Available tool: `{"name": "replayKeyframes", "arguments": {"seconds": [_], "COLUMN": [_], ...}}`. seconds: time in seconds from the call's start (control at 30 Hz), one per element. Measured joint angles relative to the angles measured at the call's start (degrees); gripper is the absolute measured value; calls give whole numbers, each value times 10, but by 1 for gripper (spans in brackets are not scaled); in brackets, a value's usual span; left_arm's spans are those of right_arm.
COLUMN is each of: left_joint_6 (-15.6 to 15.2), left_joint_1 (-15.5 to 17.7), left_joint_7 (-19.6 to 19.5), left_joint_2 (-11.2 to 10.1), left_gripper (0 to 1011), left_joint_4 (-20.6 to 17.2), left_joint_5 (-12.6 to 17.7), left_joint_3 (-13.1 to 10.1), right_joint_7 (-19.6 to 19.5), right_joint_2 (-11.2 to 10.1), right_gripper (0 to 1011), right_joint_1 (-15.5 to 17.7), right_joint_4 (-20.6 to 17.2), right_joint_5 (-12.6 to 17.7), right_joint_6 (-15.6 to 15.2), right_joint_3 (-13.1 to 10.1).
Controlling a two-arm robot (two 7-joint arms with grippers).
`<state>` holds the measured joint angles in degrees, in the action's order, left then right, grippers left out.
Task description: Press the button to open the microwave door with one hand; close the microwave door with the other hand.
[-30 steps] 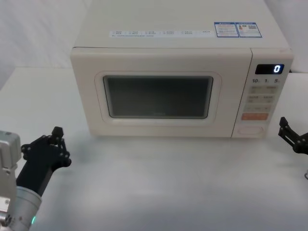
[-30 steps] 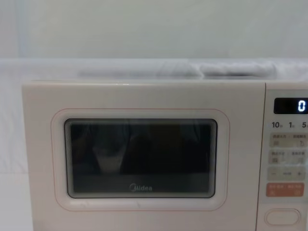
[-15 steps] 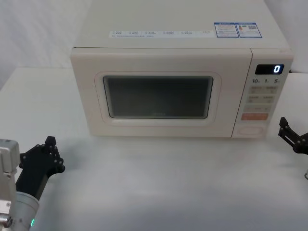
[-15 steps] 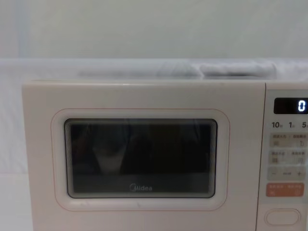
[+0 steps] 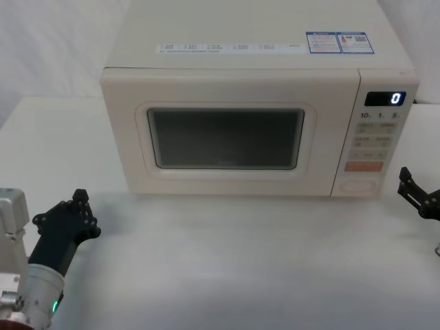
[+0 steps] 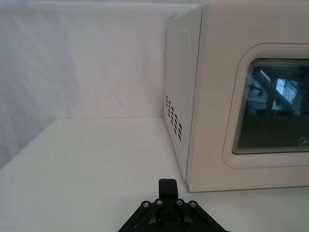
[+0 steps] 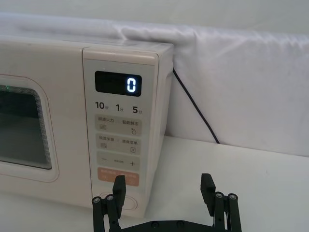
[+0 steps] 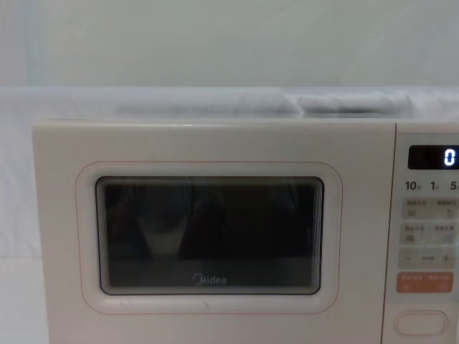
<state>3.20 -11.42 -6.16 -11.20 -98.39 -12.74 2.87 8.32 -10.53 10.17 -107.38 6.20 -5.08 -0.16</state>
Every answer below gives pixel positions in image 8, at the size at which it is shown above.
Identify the cream microwave oven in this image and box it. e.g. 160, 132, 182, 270
31, 118, 459, 344

